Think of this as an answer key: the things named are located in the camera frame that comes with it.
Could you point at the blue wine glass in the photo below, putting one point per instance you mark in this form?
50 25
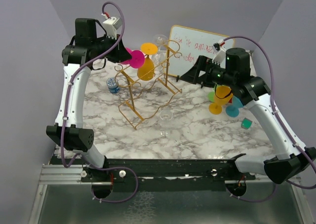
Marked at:
233 109

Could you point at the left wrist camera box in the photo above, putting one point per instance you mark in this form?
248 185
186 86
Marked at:
111 24

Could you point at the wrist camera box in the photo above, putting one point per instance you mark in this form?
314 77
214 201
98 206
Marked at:
220 52
111 24

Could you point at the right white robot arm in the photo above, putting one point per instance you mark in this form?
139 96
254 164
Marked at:
231 68

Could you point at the gold framed whiteboard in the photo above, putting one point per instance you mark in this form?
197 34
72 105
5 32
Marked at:
190 43

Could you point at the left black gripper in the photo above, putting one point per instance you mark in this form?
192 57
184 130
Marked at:
120 54

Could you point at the teal green cube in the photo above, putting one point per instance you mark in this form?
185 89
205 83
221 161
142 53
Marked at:
246 123

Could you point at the pink wine glass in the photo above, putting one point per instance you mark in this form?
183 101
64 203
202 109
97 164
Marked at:
137 60

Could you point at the gold wire glass rack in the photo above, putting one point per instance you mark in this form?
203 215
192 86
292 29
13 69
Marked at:
136 86

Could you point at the clear wine glass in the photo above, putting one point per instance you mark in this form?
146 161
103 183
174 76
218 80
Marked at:
165 122
160 55

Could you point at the orange wine glass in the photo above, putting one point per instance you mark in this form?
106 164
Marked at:
146 72

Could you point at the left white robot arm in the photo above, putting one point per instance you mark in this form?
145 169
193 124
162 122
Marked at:
92 41

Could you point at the green wine glass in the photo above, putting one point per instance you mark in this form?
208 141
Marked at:
211 95

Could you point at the blue patterned small jar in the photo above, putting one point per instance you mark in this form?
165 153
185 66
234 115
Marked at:
112 85

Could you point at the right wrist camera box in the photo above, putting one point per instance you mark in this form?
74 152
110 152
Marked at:
220 52

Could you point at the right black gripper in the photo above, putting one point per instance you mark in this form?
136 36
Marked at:
203 63

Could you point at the yellow wine glass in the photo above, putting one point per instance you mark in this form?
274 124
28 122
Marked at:
222 95

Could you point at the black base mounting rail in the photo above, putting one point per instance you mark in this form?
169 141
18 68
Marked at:
160 175

